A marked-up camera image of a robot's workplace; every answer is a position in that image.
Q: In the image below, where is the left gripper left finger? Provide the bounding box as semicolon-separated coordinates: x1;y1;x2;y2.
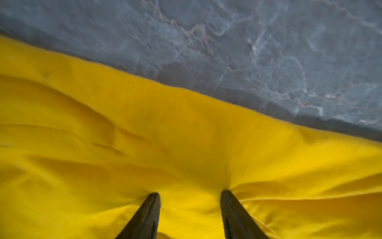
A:
116;193;161;239

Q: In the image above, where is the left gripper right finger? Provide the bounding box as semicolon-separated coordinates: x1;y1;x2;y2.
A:
220;190;269;239

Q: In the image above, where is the yellow t-shirt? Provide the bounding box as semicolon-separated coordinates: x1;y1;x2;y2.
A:
1;37;382;239

